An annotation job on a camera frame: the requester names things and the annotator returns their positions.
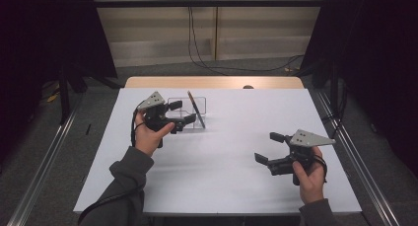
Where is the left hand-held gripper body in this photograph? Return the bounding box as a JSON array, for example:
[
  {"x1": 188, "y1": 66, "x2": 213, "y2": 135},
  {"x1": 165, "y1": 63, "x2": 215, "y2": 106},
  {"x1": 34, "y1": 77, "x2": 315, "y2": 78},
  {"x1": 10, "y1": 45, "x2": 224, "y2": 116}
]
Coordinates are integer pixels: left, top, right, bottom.
[{"x1": 137, "y1": 91, "x2": 188, "y2": 135}]

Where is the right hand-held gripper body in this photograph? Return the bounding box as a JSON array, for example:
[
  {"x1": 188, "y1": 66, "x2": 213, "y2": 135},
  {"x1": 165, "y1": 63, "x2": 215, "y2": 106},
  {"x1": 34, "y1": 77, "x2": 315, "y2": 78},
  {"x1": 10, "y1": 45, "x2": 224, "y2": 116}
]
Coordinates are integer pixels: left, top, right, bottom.
[{"x1": 267, "y1": 128, "x2": 337, "y2": 187}]

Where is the clear acrylic organizer box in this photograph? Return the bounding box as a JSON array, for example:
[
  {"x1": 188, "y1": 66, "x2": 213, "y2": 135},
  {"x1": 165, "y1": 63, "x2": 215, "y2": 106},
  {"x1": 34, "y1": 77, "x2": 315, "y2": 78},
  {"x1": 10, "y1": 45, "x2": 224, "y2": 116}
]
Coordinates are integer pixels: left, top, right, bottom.
[{"x1": 167, "y1": 96, "x2": 208, "y2": 131}]

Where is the person's left hand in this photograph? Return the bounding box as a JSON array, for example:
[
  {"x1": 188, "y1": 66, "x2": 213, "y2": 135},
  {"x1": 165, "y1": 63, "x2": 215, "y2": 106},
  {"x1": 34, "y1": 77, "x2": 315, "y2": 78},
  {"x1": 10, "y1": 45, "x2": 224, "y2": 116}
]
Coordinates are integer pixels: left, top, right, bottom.
[{"x1": 133, "y1": 112, "x2": 176, "y2": 158}]

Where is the person's right hand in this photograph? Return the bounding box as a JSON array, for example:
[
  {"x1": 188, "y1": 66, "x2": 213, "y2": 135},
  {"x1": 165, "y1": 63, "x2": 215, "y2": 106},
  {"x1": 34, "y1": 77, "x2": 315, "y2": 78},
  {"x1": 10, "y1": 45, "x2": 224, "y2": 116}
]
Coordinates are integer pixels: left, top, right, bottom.
[{"x1": 291, "y1": 146, "x2": 328, "y2": 205}]

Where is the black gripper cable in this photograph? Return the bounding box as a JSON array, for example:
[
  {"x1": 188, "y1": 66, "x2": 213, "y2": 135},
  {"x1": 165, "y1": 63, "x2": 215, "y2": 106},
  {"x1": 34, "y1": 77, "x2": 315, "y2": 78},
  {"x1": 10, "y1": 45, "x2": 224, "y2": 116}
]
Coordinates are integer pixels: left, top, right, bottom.
[
  {"x1": 77, "y1": 101, "x2": 147, "y2": 226},
  {"x1": 313, "y1": 153, "x2": 329, "y2": 185}
]

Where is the metal floor rail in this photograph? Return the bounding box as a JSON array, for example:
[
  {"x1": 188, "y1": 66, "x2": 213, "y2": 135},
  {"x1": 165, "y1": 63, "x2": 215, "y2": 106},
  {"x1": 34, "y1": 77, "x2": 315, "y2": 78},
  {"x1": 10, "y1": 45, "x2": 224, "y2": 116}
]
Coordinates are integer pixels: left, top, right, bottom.
[
  {"x1": 314, "y1": 89, "x2": 400, "y2": 226},
  {"x1": 6, "y1": 97, "x2": 84, "y2": 226}
]

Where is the black wall cable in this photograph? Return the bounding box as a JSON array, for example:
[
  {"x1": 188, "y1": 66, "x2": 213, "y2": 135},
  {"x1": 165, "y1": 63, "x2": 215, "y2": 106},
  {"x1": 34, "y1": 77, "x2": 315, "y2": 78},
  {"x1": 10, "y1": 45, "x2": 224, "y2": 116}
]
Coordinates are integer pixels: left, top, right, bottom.
[
  {"x1": 187, "y1": 0, "x2": 231, "y2": 76},
  {"x1": 190, "y1": 5, "x2": 305, "y2": 73}
]

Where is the black stand post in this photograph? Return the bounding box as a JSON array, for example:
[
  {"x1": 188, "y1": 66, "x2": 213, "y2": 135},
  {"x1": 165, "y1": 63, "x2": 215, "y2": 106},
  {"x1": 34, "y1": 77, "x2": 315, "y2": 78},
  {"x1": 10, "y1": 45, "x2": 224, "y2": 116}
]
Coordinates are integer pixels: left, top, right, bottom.
[{"x1": 58, "y1": 67, "x2": 72, "y2": 125}]

